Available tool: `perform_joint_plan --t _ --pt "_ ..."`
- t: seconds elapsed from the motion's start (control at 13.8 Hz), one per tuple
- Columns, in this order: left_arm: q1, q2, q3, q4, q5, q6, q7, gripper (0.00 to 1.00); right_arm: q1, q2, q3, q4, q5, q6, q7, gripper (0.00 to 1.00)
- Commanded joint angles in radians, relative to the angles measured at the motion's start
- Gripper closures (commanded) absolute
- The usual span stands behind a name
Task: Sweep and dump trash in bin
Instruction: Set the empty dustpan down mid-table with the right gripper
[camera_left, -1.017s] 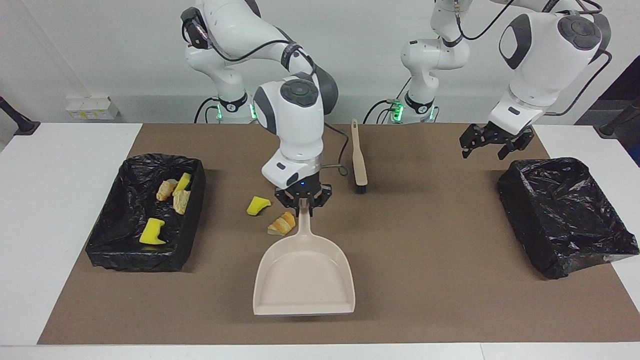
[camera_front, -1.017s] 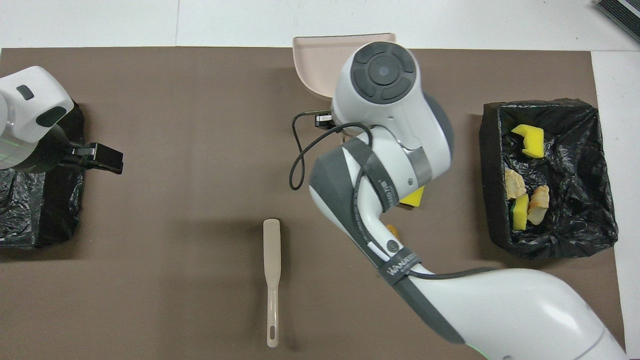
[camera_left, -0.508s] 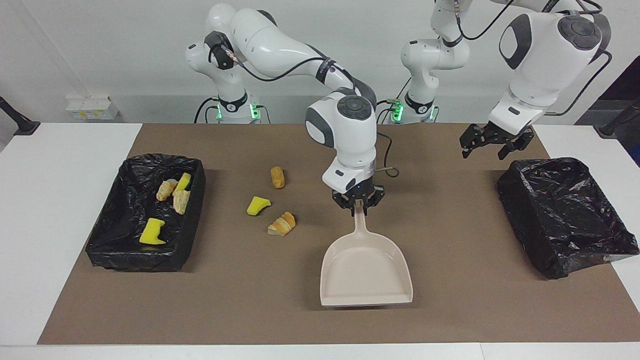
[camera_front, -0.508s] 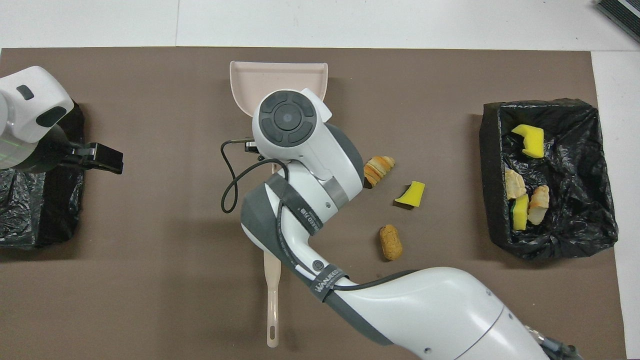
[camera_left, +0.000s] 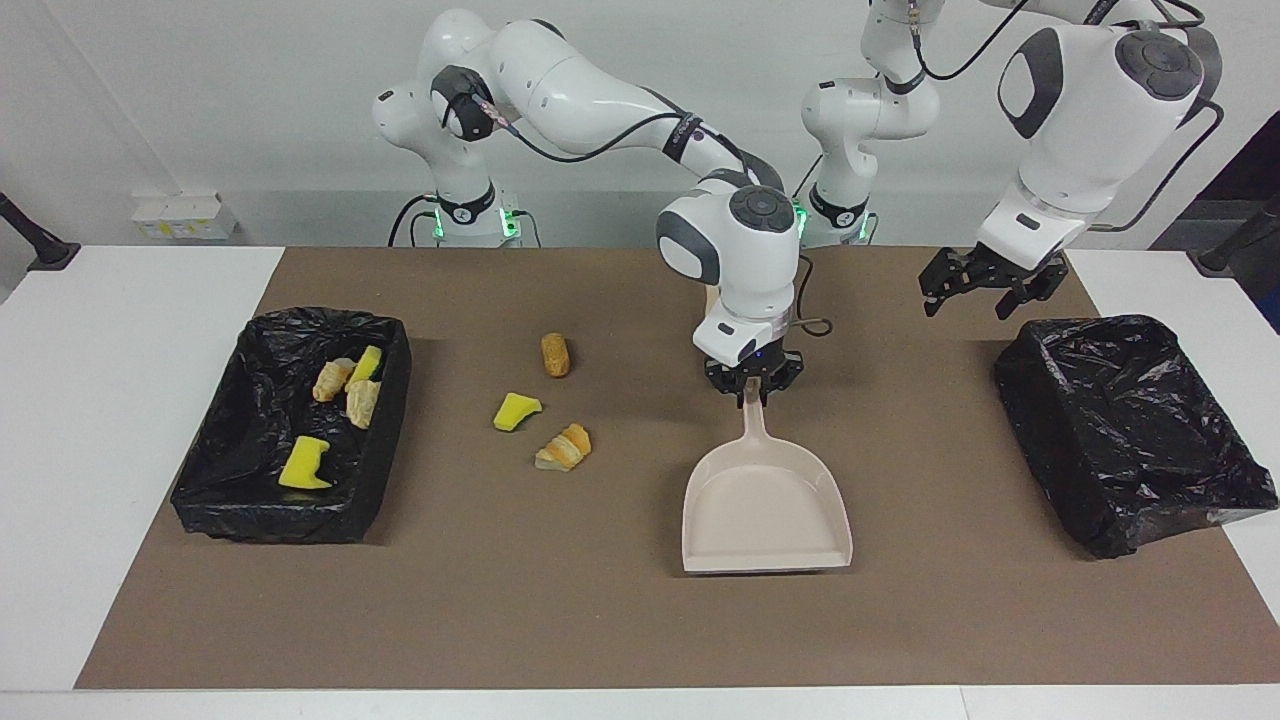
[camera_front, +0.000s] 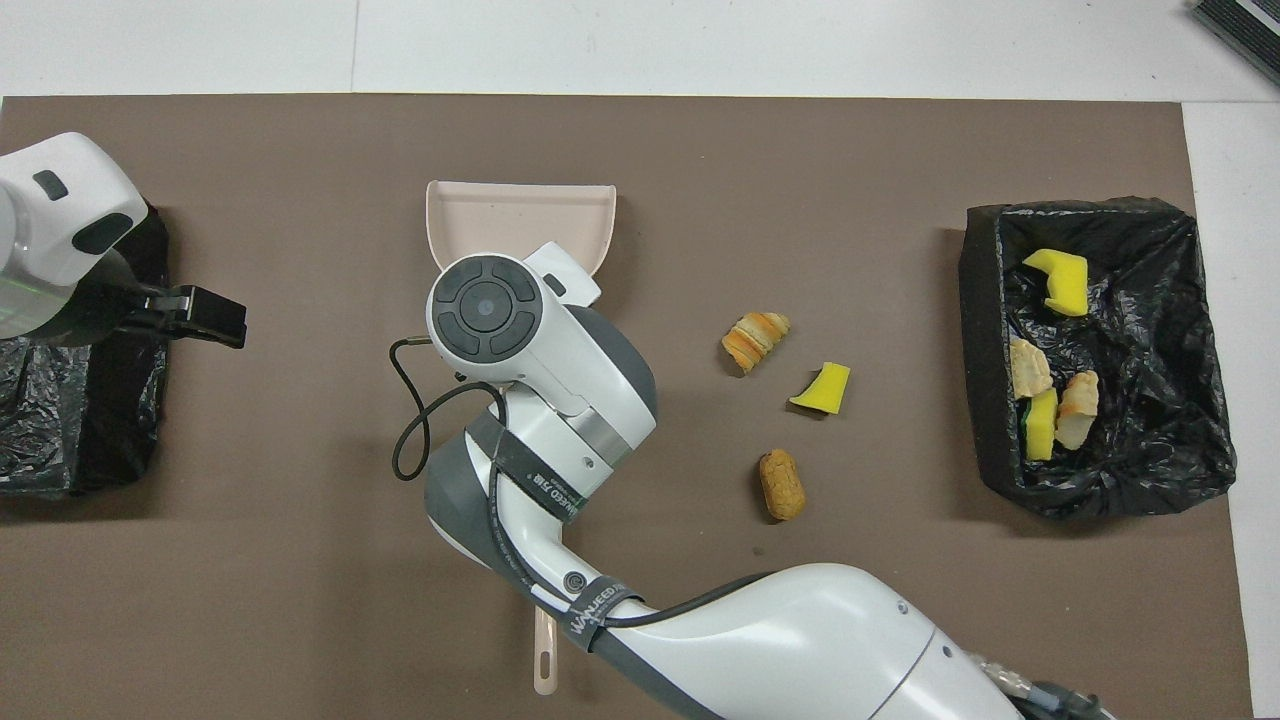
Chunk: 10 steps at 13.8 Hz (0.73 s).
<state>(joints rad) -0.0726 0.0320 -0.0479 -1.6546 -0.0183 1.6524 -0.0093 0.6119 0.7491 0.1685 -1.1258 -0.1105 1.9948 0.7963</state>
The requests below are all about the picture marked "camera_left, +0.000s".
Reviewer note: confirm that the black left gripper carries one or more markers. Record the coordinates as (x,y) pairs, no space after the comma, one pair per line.
(1000,270)

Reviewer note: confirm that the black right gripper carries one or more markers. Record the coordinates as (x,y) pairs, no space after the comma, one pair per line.
(755,372)

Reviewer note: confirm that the beige plastic dustpan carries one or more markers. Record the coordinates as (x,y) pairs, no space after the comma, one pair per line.
(765,500)

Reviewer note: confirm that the croissant piece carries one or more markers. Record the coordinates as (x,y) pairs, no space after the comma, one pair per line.
(565,447)
(332,380)
(363,403)

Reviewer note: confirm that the brown fried croquette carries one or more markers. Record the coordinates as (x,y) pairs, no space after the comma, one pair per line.
(555,355)

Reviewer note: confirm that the yellow sponge piece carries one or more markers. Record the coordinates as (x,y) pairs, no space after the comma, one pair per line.
(366,363)
(515,412)

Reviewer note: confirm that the notched green yellow sponge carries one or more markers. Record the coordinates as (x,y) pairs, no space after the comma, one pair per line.
(303,465)

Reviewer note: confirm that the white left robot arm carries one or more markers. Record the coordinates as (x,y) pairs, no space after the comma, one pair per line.
(1090,130)

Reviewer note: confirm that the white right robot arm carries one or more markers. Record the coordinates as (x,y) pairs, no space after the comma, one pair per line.
(580,90)

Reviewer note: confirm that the black bag-lined bin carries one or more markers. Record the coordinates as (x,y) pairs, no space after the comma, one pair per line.
(240,420)
(1130,430)

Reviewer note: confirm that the brown paper table mat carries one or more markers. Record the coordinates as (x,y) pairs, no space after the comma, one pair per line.
(640,620)

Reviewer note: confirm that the dark background panel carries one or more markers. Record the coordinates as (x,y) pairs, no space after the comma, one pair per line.
(1255,170)

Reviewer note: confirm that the black camera stand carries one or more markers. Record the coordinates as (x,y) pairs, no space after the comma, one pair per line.
(45,250)
(1230,250)

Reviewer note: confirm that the white wall socket box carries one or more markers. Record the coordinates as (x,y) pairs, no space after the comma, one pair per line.
(180,215)

